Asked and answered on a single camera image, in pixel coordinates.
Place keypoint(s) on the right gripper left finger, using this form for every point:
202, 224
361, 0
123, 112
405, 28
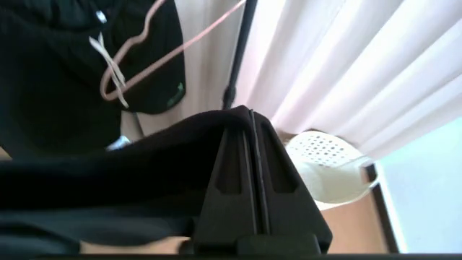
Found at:
227, 216

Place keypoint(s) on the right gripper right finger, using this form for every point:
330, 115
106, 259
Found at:
296, 216

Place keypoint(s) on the black garment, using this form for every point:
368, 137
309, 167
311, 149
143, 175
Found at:
126, 173
43, 90

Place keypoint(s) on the white laundry basket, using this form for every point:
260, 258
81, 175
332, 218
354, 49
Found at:
325, 173

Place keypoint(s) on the pink clothes hanger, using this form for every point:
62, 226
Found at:
162, 59

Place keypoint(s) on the black clothes rack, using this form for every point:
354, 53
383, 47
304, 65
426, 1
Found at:
240, 47

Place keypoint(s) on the beige curtain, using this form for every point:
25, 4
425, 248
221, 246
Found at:
343, 65

